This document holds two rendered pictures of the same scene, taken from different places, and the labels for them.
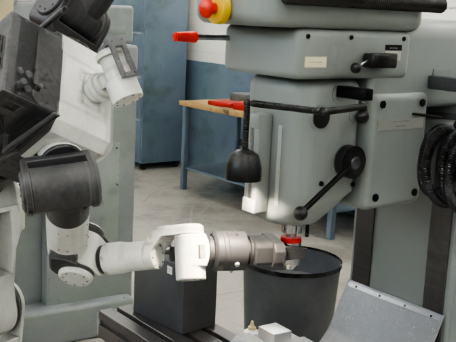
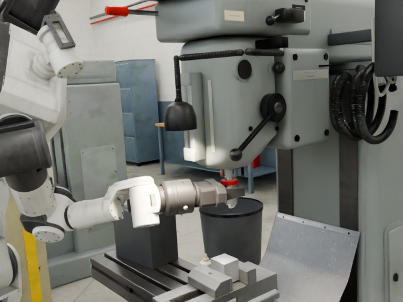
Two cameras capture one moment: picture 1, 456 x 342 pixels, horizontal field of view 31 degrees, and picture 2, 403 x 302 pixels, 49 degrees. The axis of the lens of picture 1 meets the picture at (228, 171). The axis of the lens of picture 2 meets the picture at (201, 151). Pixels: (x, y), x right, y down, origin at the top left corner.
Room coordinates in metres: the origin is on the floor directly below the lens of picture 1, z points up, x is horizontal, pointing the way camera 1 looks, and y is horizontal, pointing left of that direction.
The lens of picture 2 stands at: (0.67, -0.05, 1.53)
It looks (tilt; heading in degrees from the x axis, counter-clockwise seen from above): 9 degrees down; 358
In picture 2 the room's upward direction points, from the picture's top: 3 degrees counter-clockwise
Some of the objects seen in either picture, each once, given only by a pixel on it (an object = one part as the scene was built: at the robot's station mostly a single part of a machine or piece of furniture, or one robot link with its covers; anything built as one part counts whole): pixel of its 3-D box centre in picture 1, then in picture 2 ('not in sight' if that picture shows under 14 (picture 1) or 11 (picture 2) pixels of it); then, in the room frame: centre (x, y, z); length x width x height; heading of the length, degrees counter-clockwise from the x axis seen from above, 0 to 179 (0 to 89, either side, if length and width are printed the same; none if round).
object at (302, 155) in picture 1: (298, 147); (227, 102); (1.80, -0.15, 1.47); 0.21 x 0.19 x 0.32; 38
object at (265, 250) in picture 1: (251, 251); (197, 195); (1.78, -0.06, 1.24); 0.13 x 0.12 x 0.10; 16
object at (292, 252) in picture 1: (294, 253); (234, 193); (1.77, -0.16, 1.24); 0.06 x 0.02 x 0.03; 106
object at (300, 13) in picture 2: (370, 62); (281, 18); (1.73, -0.28, 1.66); 0.12 x 0.04 x 0.04; 128
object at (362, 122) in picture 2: (446, 163); (353, 103); (1.81, -0.48, 1.45); 0.18 x 0.16 x 0.21; 128
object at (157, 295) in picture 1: (174, 283); (144, 230); (2.22, 0.13, 1.00); 0.22 x 0.12 x 0.20; 43
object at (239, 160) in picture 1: (243, 163); (180, 115); (1.64, -0.03, 1.46); 0.07 x 0.07 x 0.06
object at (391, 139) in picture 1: (359, 142); (276, 97); (1.92, -0.30, 1.47); 0.24 x 0.19 x 0.26; 38
